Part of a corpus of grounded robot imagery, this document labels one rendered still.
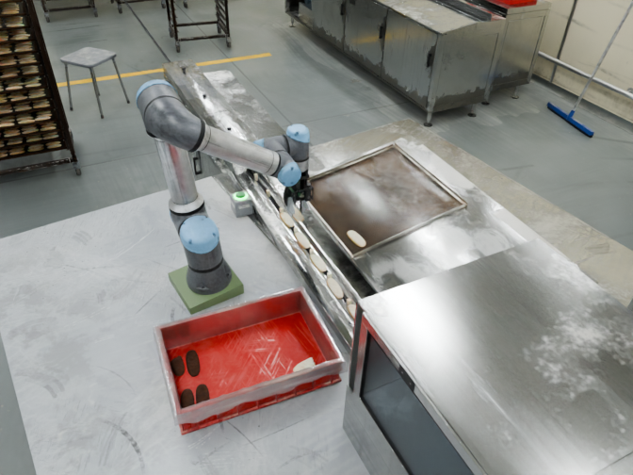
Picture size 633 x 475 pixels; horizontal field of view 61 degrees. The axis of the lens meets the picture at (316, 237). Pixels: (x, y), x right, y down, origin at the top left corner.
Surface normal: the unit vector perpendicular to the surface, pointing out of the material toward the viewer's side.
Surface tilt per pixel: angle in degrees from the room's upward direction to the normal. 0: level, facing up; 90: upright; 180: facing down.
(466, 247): 10
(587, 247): 0
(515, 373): 0
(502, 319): 0
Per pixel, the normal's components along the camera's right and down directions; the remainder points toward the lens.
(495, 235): -0.13, -0.72
